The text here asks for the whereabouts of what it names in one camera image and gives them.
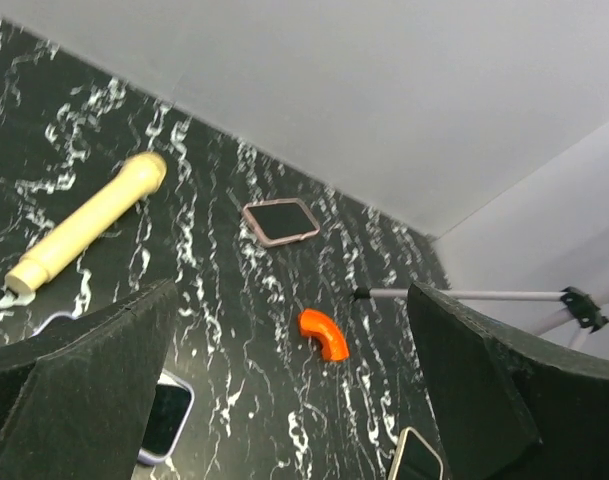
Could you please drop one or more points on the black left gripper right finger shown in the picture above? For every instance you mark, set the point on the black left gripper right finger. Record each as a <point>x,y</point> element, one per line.
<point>508,404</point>

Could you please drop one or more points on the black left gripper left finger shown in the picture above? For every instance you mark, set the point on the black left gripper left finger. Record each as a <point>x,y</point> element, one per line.
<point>75,399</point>

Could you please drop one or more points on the purple phone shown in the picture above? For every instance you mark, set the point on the purple phone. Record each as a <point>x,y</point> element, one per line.
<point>172,405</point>

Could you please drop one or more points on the phone in pink case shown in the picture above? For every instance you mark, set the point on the phone in pink case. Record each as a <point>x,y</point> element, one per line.
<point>280,221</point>

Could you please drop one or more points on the white music stand tripod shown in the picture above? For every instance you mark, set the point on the white music stand tripod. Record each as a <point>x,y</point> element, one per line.
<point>541,312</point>

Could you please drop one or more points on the orange curved pipe piece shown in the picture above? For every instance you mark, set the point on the orange curved pipe piece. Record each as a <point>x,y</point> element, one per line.
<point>317,325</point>

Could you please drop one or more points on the cream toy microphone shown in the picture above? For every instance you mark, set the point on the cream toy microphone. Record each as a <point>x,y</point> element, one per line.
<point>140,176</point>

